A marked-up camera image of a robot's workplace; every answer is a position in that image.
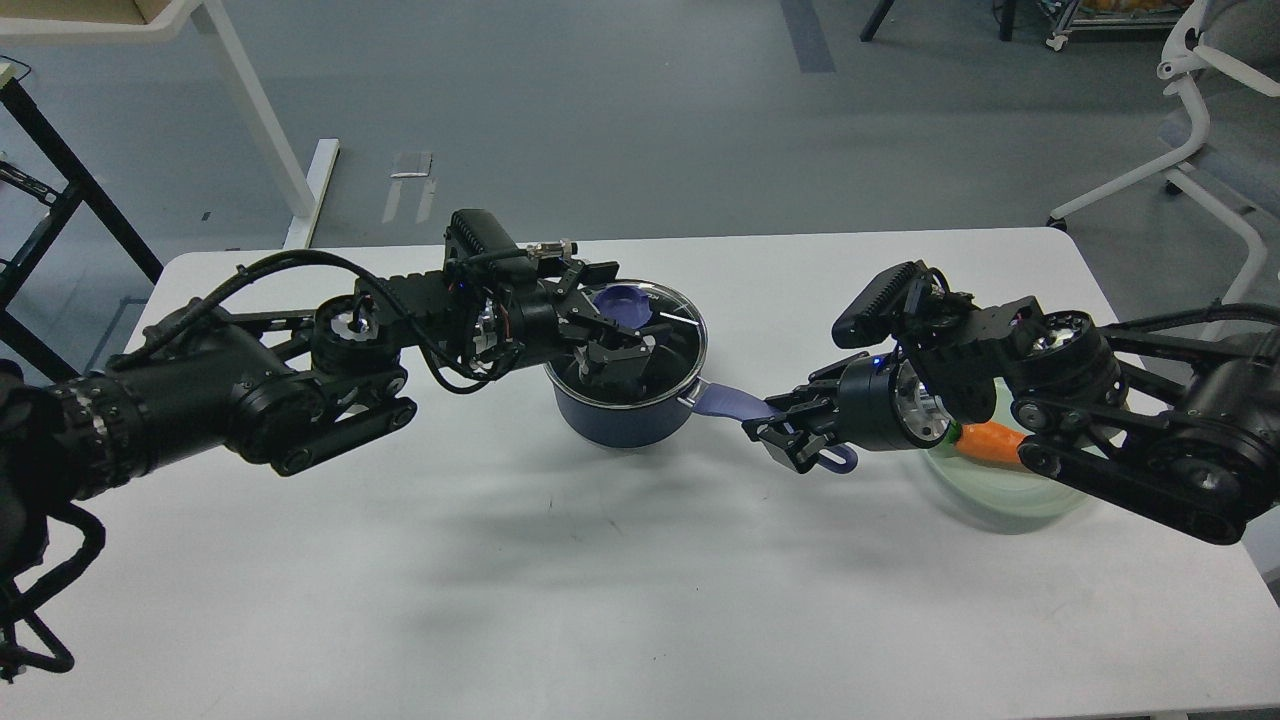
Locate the wheeled cart in background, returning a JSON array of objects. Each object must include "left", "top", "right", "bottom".
[{"left": 1034, "top": 1, "right": 1193, "bottom": 53}]

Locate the blue saucepan with handle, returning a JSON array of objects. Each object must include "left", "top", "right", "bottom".
[{"left": 545, "top": 281, "right": 859, "bottom": 475}]

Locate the glass lid with blue knob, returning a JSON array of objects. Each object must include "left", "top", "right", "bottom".
[{"left": 547, "top": 281, "right": 708, "bottom": 409}]

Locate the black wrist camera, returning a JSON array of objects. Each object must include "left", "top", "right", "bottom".
[
  {"left": 444, "top": 209, "right": 532, "bottom": 283},
  {"left": 831, "top": 260, "right": 929, "bottom": 348}
]

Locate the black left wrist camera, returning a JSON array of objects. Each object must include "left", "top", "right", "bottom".
[{"left": 444, "top": 209, "right": 532, "bottom": 283}]

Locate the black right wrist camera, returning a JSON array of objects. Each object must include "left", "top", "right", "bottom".
[{"left": 831, "top": 260, "right": 929, "bottom": 348}]

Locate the pale green plate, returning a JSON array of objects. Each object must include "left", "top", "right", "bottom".
[{"left": 925, "top": 380, "right": 1094, "bottom": 521}]

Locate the white office chair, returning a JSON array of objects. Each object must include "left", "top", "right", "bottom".
[{"left": 1047, "top": 1, "right": 1279, "bottom": 304}]

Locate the white table leg frame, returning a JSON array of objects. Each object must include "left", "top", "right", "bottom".
[{"left": 1, "top": 1, "right": 340, "bottom": 249}]

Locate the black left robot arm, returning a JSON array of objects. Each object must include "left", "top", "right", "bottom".
[{"left": 3, "top": 246, "right": 672, "bottom": 682}]

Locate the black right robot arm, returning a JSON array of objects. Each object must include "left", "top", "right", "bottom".
[{"left": 742, "top": 292, "right": 1277, "bottom": 544}]

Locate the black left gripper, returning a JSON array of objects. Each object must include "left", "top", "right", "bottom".
[{"left": 470, "top": 259, "right": 673, "bottom": 391}]

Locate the black metal stand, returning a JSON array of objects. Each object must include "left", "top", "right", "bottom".
[{"left": 1, "top": 61, "right": 163, "bottom": 382}]

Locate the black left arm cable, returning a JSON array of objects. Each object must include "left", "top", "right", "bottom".
[{"left": 120, "top": 249, "right": 500, "bottom": 395}]

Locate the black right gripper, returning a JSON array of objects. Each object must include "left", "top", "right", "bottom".
[{"left": 742, "top": 355, "right": 954, "bottom": 474}]

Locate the orange toy carrot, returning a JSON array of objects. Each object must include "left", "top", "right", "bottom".
[{"left": 943, "top": 421, "right": 1027, "bottom": 466}]

